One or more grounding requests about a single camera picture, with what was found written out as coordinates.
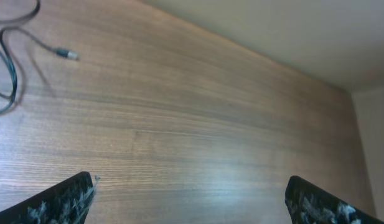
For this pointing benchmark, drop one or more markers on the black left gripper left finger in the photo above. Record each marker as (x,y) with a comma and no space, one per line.
(66,202)

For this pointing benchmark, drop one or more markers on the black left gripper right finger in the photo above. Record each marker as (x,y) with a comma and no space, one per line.
(308,204)

